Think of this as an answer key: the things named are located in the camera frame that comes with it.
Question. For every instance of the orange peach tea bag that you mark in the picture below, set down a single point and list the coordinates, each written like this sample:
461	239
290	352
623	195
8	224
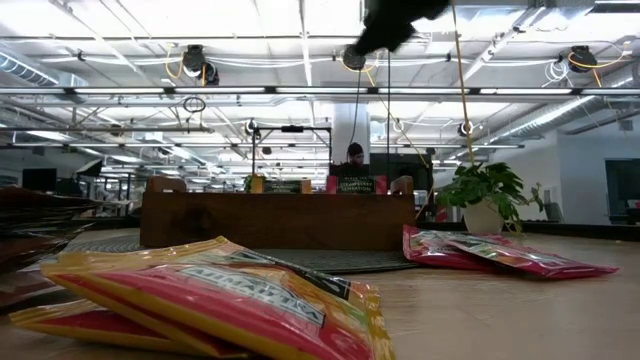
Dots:
75	325
225	300
282	187

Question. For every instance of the wooden three-compartment tray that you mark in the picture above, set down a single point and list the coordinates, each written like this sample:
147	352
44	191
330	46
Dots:
275	220

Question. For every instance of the person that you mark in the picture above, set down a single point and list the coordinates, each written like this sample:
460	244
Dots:
355	160

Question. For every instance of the black monitor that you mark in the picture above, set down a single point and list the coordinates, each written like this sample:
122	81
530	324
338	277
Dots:
405	167
39	180

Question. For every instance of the potted green plant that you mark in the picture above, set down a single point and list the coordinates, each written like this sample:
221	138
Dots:
482	215

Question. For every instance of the round grey woven placemat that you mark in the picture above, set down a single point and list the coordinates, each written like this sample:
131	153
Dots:
340	260

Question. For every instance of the black overhead camera rig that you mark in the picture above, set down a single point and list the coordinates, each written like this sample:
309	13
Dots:
292	128

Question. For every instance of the black aluminium table frame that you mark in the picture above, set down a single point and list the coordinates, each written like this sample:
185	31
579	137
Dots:
575	231

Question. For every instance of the dark wall screen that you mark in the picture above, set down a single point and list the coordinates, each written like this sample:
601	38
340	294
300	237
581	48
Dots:
622	185

